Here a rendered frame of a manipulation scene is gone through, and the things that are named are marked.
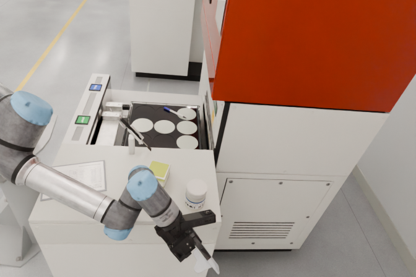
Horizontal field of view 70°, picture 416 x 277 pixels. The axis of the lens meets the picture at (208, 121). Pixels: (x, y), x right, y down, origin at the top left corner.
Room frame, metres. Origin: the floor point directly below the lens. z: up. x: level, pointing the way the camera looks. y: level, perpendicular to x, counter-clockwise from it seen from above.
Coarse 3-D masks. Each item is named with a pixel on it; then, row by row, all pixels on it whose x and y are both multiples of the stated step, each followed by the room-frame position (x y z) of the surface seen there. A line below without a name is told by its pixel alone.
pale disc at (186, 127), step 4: (180, 124) 1.11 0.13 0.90; (184, 124) 1.12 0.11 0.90; (188, 124) 1.12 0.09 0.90; (192, 124) 1.13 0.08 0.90; (180, 128) 1.09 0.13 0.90; (184, 128) 1.09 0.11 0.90; (188, 128) 1.10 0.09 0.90; (192, 128) 1.10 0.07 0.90; (196, 128) 1.11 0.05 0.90; (184, 132) 1.06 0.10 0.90; (188, 132) 1.07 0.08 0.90; (192, 132) 1.07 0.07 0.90
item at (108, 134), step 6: (120, 114) 1.13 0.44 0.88; (102, 126) 1.02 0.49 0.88; (108, 126) 1.03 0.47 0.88; (114, 126) 1.04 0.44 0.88; (102, 132) 0.98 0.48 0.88; (108, 132) 0.99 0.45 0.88; (114, 132) 1.00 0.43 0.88; (102, 138) 0.94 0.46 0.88; (108, 138) 0.95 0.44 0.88; (114, 138) 0.96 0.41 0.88; (96, 144) 0.90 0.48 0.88; (102, 144) 0.91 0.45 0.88; (108, 144) 0.92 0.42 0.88; (114, 144) 0.93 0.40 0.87
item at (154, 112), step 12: (132, 108) 1.17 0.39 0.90; (144, 108) 1.19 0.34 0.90; (156, 108) 1.21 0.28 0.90; (168, 108) 1.23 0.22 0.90; (180, 108) 1.24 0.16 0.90; (192, 108) 1.26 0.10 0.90; (132, 120) 1.08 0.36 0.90; (156, 120) 1.11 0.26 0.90; (168, 120) 1.13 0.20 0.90; (180, 120) 1.15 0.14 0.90; (192, 120) 1.16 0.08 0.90; (144, 132) 1.01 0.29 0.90; (156, 132) 1.03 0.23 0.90; (180, 132) 1.06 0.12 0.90; (144, 144) 0.94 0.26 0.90; (156, 144) 0.95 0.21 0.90; (168, 144) 0.96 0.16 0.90
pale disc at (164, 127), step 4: (164, 120) 1.13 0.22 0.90; (156, 124) 1.08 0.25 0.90; (160, 124) 1.09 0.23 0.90; (164, 124) 1.09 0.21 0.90; (168, 124) 1.10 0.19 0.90; (172, 124) 1.10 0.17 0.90; (156, 128) 1.05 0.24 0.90; (160, 128) 1.06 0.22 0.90; (164, 128) 1.06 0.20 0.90; (168, 128) 1.07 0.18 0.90; (172, 128) 1.08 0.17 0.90; (160, 132) 1.03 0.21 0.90; (164, 132) 1.03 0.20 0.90; (168, 132) 1.04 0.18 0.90
